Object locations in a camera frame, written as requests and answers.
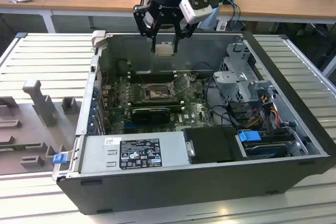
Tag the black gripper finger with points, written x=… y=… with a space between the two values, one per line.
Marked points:
x=145 y=22
x=183 y=33

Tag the silver topped CPU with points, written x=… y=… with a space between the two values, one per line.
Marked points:
x=165 y=50

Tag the thin metal locking lever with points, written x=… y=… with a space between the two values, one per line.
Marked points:
x=142 y=79

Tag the CPU socket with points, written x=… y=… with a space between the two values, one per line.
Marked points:
x=157 y=93

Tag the pale blue teach pendant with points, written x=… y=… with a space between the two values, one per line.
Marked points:
x=213 y=19

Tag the small white box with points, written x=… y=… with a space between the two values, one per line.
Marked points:
x=221 y=26

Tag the round coin battery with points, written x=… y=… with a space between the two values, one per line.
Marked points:
x=195 y=79

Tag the grey case release latch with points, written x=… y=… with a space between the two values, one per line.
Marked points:
x=99 y=36

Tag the grey metal drive cage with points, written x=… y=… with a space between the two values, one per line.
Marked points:
x=231 y=85

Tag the black graphics card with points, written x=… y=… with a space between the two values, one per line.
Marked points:
x=151 y=116

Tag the green motherboard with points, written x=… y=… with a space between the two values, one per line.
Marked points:
x=195 y=123

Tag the hard disk in blue carrier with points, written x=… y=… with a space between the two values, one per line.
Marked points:
x=248 y=137

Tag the grey power supply unit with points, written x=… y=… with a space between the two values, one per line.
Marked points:
x=97 y=155

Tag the black open PC case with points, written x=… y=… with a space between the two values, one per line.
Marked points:
x=183 y=190

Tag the grey parts rack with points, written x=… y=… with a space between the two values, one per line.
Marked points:
x=29 y=129

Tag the blue case latch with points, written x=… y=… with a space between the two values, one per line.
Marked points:
x=59 y=159

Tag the green RAM stick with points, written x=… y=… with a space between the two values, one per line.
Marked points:
x=10 y=149

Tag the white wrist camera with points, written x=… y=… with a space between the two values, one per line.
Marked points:
x=195 y=11

